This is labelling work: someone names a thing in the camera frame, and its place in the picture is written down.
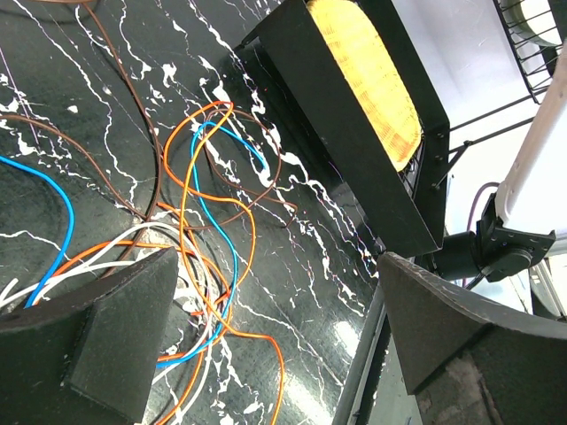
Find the woven bamboo basket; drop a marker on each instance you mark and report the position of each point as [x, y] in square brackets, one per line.
[371, 75]

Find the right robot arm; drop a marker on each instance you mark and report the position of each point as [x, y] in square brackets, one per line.
[518, 226]

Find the white bowl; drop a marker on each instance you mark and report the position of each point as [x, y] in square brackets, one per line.
[532, 21]

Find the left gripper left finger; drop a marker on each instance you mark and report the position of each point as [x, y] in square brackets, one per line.
[88, 356]

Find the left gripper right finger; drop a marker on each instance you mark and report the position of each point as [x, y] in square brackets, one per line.
[468, 359]

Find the black wire dish rack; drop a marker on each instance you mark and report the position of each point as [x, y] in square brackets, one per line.
[536, 65]

